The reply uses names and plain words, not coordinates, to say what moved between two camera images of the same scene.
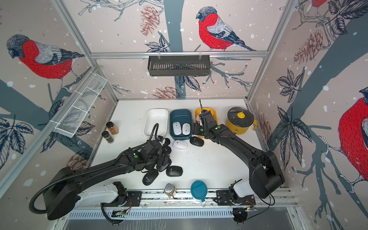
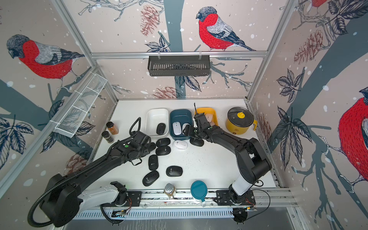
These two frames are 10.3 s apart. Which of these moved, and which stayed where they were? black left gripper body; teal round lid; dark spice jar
Moved: black left gripper body
Stayed: dark spice jar; teal round lid
